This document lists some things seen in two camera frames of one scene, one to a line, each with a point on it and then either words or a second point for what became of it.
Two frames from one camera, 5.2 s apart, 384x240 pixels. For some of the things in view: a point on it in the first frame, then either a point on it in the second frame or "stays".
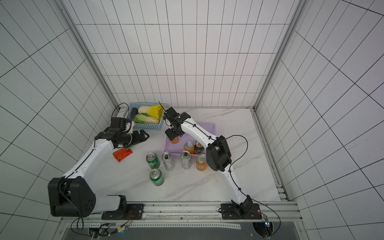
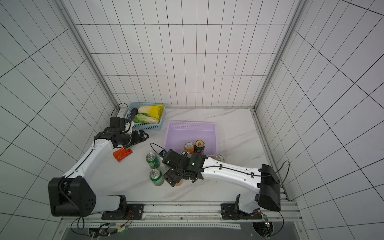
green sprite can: (156, 177) stays
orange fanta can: (175, 140) → (179, 183)
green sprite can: (153, 160) stays
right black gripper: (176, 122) → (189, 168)
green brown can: (198, 148) stays
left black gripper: (137, 140) stays
